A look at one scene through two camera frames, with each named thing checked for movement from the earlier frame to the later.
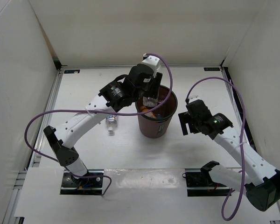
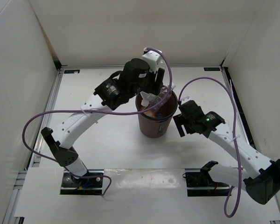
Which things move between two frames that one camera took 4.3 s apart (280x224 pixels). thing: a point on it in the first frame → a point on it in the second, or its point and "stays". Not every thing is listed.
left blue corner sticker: [71, 71] stays
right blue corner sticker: [212, 69] stays
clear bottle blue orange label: [111, 122] → [152, 100]
